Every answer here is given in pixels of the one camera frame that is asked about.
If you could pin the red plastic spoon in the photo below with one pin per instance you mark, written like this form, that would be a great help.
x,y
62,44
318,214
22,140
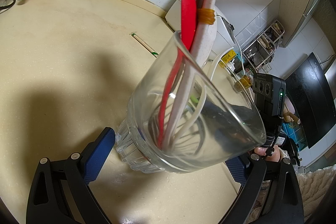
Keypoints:
x,y
188,26

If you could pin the white plastic spork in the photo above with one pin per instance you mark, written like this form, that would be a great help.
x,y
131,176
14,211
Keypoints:
x,y
201,103

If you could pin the white chopsticks pair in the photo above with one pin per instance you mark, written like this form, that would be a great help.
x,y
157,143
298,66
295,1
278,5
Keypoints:
x,y
210,3

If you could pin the white rice cooker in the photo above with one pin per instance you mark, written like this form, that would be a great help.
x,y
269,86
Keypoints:
x,y
173,16

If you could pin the green silicone brush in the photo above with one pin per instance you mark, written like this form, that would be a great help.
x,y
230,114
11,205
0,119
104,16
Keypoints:
x,y
194,100

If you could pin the glass of yellow tea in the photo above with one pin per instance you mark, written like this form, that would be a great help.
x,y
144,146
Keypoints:
x,y
244,83

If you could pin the clear drinking glass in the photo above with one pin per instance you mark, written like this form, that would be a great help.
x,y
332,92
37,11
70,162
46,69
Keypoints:
x,y
181,119

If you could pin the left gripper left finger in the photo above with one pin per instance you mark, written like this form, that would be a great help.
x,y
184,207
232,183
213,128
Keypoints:
x,y
48,202

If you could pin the yellow carton box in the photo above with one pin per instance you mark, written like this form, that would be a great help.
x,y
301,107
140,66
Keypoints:
x,y
229,56

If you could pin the disposable chopsticks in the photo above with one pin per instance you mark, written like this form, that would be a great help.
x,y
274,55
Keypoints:
x,y
144,44

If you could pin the white knit sleeve forearm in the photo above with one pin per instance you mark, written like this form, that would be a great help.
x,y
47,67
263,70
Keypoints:
x,y
313,187

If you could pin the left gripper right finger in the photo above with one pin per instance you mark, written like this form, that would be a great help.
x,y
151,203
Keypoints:
x,y
283,202

